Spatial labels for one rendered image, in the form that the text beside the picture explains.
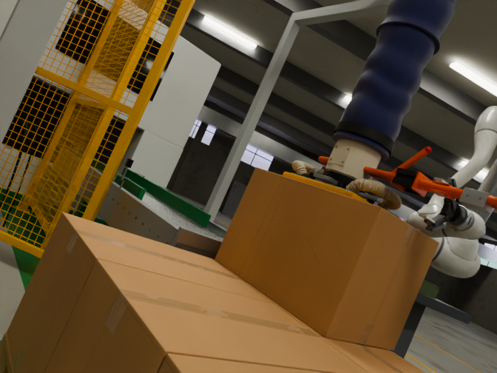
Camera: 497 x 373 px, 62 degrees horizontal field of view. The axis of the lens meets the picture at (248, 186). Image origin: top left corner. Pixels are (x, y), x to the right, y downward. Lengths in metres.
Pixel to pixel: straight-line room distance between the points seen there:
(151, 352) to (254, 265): 0.81
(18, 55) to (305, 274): 1.48
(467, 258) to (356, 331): 0.92
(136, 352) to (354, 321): 0.74
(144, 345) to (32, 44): 1.57
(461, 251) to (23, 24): 2.14
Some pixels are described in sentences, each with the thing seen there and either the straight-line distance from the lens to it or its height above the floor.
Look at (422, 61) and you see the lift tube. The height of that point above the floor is 1.52.
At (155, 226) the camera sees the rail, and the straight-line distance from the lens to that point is 1.79.
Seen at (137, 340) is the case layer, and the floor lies 0.51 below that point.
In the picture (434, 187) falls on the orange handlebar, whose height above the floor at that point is 1.07.
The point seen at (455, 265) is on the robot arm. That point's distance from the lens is 2.12.
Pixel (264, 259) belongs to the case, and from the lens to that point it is 1.44.
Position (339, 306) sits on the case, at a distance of 1.23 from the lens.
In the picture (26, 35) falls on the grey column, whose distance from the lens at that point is 2.07.
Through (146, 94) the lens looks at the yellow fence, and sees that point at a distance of 2.27.
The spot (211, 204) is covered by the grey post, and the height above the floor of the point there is 0.60.
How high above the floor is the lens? 0.80
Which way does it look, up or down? 2 degrees up
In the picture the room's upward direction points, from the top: 24 degrees clockwise
